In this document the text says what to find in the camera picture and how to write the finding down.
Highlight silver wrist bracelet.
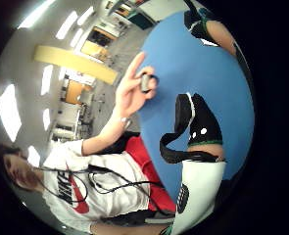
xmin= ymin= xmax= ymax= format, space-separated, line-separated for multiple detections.
xmin=120 ymin=116 xmax=132 ymax=130

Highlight office desks with equipment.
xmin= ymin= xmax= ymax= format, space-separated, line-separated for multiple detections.
xmin=51 ymin=102 xmax=98 ymax=143

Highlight thin black cable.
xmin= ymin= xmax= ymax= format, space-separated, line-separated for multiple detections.
xmin=35 ymin=164 xmax=171 ymax=217

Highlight red cloth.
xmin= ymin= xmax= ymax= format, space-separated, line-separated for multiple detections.
xmin=123 ymin=135 xmax=176 ymax=213

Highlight the person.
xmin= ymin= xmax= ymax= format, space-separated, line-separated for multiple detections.
xmin=0 ymin=131 xmax=177 ymax=235

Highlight small grey black roll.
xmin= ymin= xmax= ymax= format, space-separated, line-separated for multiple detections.
xmin=139 ymin=73 xmax=160 ymax=94

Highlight white board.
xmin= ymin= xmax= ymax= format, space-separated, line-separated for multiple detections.
xmin=138 ymin=0 xmax=191 ymax=24

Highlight orange wooden partition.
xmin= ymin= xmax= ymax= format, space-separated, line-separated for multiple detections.
xmin=65 ymin=79 xmax=94 ymax=106
xmin=80 ymin=27 xmax=114 ymax=63

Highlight yellow ceiling beam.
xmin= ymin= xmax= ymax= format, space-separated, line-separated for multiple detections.
xmin=32 ymin=44 xmax=119 ymax=86

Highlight ceiling light panels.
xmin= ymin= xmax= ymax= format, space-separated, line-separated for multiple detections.
xmin=0 ymin=0 xmax=96 ymax=168

